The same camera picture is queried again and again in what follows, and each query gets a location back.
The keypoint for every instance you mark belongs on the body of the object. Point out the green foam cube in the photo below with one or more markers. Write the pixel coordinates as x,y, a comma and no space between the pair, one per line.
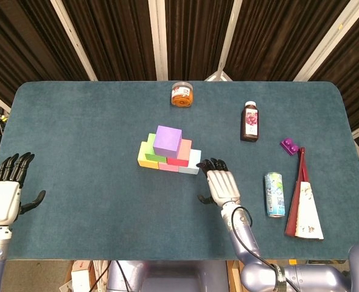
151,150

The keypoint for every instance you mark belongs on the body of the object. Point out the white carton box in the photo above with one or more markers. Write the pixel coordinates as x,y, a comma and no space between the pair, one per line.
80,278

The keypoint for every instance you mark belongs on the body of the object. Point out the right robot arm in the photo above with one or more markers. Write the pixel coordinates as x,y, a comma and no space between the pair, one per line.
258,252

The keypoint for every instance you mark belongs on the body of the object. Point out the dark brown curtain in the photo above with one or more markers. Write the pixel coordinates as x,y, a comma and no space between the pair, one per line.
121,36

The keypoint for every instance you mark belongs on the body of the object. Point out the red foam cube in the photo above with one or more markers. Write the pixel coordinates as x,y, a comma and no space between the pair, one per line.
184,152

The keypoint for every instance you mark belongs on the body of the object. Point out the red and white folding fan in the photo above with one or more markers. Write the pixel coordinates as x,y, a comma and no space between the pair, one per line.
305,213

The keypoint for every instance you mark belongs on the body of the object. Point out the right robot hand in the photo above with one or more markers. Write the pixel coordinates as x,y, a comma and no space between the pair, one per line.
223,185

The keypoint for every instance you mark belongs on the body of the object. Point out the light blue foam cube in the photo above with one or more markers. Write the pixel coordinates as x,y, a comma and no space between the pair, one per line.
193,162

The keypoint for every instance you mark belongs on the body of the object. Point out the brown cardboard box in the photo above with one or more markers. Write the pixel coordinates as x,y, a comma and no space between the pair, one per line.
235,276

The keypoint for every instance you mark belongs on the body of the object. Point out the orange snack jar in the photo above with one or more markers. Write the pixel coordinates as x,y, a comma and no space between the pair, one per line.
182,95

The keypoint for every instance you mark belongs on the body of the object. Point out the purple toy brick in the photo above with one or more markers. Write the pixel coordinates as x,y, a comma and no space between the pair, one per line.
289,146

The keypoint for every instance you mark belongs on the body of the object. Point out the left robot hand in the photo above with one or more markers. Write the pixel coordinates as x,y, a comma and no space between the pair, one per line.
3,197

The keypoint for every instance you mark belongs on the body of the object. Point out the yellow foam cube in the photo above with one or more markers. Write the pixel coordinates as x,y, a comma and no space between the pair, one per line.
146,159

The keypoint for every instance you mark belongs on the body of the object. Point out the light blue drink can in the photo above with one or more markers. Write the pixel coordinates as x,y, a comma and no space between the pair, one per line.
273,194

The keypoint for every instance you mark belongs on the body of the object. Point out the teal table cloth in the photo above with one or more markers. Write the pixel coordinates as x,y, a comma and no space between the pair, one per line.
76,121

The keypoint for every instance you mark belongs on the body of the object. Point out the purple foam cube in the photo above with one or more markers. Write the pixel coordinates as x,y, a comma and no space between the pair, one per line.
167,141

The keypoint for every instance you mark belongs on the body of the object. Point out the dark juice bottle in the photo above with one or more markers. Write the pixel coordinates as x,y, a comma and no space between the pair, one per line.
250,123

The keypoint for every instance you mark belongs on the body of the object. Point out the pink foam cube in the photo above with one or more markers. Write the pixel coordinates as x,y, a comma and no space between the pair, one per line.
168,166

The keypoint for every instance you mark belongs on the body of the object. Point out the grey robot torso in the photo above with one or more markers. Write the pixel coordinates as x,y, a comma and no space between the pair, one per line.
173,276

